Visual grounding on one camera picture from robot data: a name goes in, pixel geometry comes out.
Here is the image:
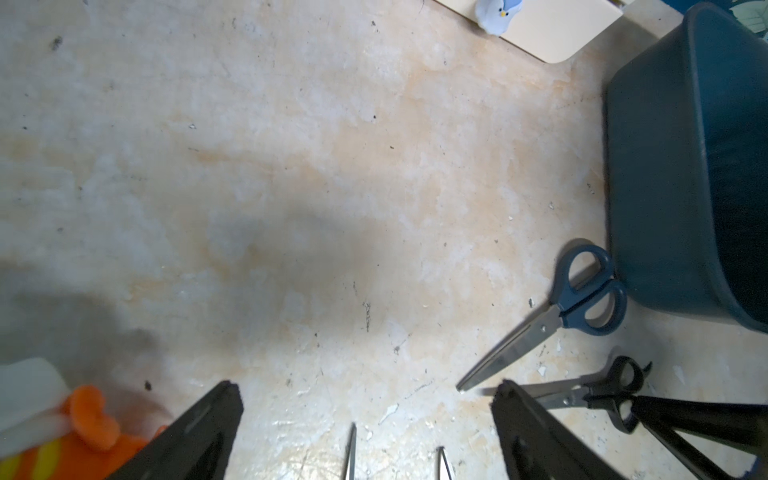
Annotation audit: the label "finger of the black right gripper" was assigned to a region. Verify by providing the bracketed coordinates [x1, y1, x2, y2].
[632, 396, 767, 456]
[641, 419, 734, 480]

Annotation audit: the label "orange tiger plush toy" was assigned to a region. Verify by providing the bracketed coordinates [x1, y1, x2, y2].
[1, 357, 150, 479]

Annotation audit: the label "small black scissors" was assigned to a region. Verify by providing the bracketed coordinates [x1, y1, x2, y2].
[343, 423, 357, 480]
[479, 355, 653, 435]

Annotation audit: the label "blue handled scissors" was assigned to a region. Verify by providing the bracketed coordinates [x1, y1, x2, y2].
[456, 244, 628, 392]

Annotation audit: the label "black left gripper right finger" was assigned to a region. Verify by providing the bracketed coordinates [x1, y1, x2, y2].
[491, 380, 622, 480]

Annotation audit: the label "teal plastic storage box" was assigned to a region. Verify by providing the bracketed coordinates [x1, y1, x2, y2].
[605, 3, 767, 333]

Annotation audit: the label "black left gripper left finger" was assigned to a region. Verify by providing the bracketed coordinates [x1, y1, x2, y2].
[108, 380, 244, 480]

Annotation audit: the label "black scissors centre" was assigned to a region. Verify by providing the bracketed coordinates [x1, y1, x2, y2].
[436, 446, 453, 480]

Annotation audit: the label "cream mini drawer cabinet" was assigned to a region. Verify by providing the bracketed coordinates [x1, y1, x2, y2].
[439, 0, 629, 64]

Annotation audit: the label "lower penguin drawer knob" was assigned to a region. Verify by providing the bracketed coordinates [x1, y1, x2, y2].
[474, 0, 523, 36]

